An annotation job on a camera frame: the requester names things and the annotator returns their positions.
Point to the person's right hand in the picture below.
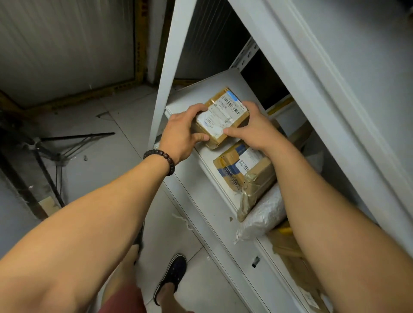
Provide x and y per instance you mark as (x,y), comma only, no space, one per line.
(258,132)

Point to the person's left hand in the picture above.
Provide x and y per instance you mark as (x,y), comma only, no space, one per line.
(177,138)

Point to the blue checkered cardboard box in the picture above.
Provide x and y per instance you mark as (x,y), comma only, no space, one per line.
(232,164)

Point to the small taped box blue corner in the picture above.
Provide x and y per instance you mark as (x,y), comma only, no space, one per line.
(222,109)

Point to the white metal shelf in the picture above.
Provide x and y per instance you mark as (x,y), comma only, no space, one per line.
(322,80)

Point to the grey bubble mailer parcel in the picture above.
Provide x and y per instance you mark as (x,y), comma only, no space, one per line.
(264,216)

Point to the person's left forearm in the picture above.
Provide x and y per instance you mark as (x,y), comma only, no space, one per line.
(80,232)

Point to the person's right forearm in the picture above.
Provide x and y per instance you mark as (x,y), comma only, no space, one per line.
(338,242)

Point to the person's black shoe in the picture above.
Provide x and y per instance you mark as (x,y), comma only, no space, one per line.
(172,274)
(139,238)

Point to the person's red trouser leg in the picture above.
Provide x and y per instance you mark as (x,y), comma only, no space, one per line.
(126,300)

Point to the black tripod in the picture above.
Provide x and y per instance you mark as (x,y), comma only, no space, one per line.
(77,136)

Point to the small black clip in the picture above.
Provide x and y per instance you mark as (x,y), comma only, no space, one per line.
(256,262)

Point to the corrugated metal shutter panel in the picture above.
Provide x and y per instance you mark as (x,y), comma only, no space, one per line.
(64,48)

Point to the yellow taped panel frame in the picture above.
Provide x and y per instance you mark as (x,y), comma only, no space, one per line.
(140,38)

